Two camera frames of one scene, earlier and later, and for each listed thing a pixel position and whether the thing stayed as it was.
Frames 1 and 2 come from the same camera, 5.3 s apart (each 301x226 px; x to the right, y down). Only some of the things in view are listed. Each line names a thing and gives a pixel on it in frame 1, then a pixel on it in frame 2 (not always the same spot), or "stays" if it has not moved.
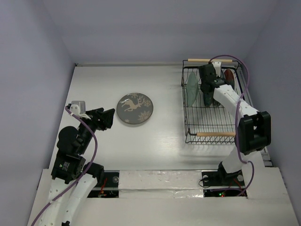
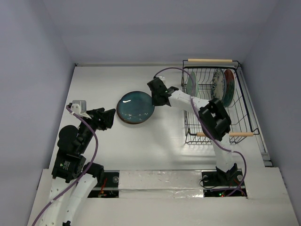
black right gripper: x=209 y=92 to x=156 y=93
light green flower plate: x=192 y=88 stays
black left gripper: x=103 y=118 stays
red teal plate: x=229 y=78 stays
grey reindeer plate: x=135 y=108 stays
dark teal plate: x=208 y=98 to x=135 y=107
